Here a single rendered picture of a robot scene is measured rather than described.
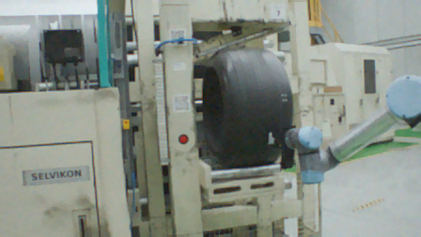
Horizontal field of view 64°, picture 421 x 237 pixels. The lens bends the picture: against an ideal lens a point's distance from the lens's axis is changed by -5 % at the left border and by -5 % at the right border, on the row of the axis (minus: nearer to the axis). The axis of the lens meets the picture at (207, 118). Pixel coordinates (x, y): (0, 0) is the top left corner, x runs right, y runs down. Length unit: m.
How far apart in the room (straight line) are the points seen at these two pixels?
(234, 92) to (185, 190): 0.50
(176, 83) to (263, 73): 0.38
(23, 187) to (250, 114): 0.90
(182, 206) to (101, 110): 0.89
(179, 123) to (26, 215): 0.86
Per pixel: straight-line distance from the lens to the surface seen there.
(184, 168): 1.60
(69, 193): 0.87
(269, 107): 1.47
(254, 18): 2.00
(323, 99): 6.25
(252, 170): 1.60
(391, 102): 1.07
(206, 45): 2.03
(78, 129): 0.85
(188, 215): 1.65
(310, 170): 1.22
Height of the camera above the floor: 1.23
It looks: 3 degrees down
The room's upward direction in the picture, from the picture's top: 3 degrees counter-clockwise
